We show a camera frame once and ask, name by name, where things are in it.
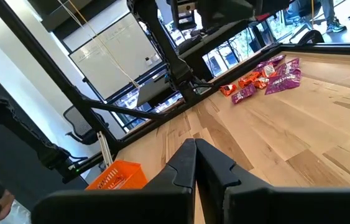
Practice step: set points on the orange plastic slotted basket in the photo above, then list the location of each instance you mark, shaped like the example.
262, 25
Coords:
125, 174

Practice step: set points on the black metal table frame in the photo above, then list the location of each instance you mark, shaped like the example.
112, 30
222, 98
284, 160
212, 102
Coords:
333, 49

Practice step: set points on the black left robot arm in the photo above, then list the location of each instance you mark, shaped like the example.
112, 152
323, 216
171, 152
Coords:
162, 46

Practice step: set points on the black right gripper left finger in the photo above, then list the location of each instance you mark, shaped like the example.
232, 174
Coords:
174, 199

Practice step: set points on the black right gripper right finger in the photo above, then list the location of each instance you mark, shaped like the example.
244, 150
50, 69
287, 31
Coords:
255, 205

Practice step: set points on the purple Skittles candy pack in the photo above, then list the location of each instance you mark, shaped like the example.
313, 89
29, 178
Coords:
271, 60
282, 82
288, 66
243, 93

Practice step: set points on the black mesh office chair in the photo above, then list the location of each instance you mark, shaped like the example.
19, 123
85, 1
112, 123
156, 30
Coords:
80, 124

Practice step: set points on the white whiteboard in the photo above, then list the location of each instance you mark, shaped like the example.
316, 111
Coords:
115, 56

